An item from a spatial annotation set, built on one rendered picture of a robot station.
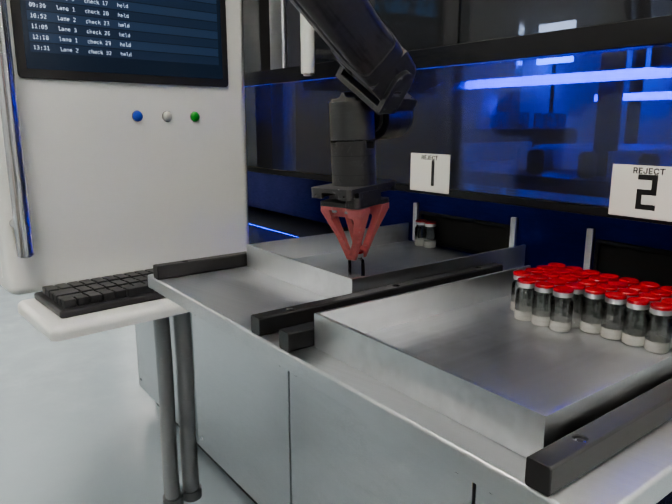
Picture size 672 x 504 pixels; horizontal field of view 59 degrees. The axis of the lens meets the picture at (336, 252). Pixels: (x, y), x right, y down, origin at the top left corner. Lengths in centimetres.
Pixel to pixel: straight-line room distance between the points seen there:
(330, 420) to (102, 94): 79
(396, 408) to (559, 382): 15
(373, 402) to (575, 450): 16
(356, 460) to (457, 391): 83
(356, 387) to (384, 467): 70
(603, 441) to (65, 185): 97
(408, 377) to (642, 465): 17
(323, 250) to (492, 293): 34
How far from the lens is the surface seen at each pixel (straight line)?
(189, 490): 161
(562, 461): 40
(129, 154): 120
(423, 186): 97
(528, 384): 54
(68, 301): 101
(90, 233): 119
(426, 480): 113
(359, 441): 125
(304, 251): 97
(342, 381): 52
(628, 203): 77
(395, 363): 50
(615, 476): 43
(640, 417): 47
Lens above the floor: 110
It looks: 12 degrees down
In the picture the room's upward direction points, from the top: straight up
